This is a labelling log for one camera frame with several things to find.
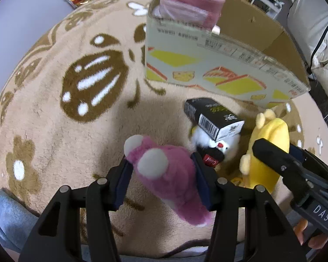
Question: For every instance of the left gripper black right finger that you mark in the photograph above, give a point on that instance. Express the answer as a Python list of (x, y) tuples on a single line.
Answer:
[(268, 234)]

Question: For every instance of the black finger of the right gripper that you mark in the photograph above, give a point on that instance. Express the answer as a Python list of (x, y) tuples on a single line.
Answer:
[(308, 160), (284, 164)]

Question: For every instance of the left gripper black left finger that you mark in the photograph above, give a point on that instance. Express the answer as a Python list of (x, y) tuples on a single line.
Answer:
[(56, 234)]

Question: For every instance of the yellow plush duck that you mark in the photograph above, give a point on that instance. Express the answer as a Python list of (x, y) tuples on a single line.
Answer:
[(269, 136)]

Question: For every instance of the pink plush bear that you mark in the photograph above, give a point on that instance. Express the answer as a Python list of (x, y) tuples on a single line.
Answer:
[(169, 173)]

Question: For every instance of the person's right hand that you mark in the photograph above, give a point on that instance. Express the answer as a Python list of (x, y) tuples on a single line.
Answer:
[(316, 243)]

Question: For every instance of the person's grey clothed leg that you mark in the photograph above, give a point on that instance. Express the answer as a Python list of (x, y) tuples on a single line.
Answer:
[(16, 222)]

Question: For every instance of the white black plush penguin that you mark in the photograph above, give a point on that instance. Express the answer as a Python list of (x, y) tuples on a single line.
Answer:
[(214, 153)]

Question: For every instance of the black small carton box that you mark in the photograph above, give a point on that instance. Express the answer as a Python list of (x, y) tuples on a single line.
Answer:
[(213, 118)]

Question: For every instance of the open cardboard box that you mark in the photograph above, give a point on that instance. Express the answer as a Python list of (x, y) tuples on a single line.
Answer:
[(246, 55)]

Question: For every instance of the cream hanging duvet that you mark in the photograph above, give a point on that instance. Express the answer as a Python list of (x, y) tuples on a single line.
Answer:
[(308, 24)]

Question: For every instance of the beige brown patterned blanket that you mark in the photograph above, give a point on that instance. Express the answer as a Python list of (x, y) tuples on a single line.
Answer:
[(81, 91)]

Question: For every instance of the white utility cart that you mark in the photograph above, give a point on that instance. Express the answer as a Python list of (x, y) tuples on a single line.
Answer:
[(271, 7)]

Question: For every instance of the pink rolled towel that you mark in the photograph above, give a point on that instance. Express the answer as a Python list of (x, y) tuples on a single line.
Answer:
[(204, 13)]

